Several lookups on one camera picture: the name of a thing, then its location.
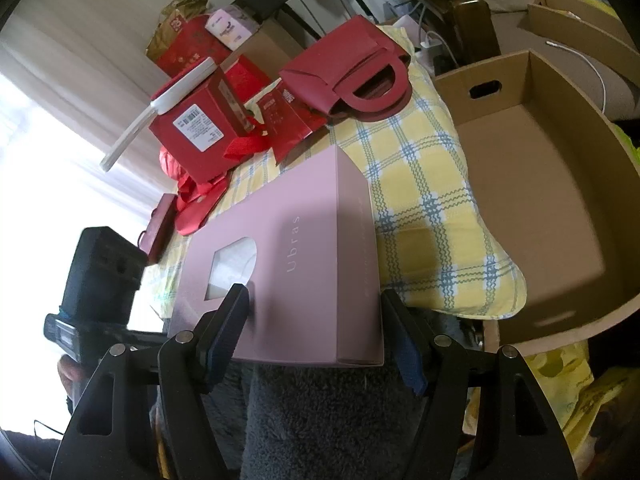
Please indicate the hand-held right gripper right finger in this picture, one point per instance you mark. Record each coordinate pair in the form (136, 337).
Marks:
(407, 360)

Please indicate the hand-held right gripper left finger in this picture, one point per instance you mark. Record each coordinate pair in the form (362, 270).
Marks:
(229, 332)

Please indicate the dark red paper bag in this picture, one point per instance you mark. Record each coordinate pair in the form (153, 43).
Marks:
(160, 225)

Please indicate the red box with white label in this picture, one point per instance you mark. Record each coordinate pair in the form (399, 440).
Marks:
(180, 157)

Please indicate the white lint brush red pad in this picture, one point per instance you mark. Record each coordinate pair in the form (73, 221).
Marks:
(175, 92)

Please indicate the large cardboard box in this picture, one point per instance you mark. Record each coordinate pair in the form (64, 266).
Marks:
(525, 185)

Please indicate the long red foil packet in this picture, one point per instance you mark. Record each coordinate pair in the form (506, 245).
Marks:
(287, 125)

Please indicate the dark red handbag-shaped box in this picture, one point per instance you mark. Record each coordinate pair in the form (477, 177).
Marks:
(320, 80)

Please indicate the person's left hand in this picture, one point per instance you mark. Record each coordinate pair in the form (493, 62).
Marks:
(69, 375)

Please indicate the yellow plaid tablecloth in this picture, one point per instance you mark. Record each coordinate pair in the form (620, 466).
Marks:
(415, 185)

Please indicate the yellow plastic bag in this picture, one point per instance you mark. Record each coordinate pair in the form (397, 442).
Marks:
(590, 390)

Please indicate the white curtain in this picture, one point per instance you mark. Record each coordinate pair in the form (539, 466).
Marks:
(60, 85)

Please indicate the red floral gift bag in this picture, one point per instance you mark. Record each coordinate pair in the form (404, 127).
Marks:
(190, 45)

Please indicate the red cookie gift box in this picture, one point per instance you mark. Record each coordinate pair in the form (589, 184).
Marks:
(250, 77)

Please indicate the pink white small box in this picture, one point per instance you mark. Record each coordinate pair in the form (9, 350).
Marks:
(230, 27)

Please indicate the gold paper bag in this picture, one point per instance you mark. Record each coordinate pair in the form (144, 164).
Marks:
(185, 2)

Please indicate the brown cardboard box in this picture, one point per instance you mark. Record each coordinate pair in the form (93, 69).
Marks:
(272, 45)

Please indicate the dark wooden sofa armrest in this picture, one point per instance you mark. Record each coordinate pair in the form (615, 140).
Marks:
(470, 25)

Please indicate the shallow cardboard box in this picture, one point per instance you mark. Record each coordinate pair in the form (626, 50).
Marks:
(575, 22)

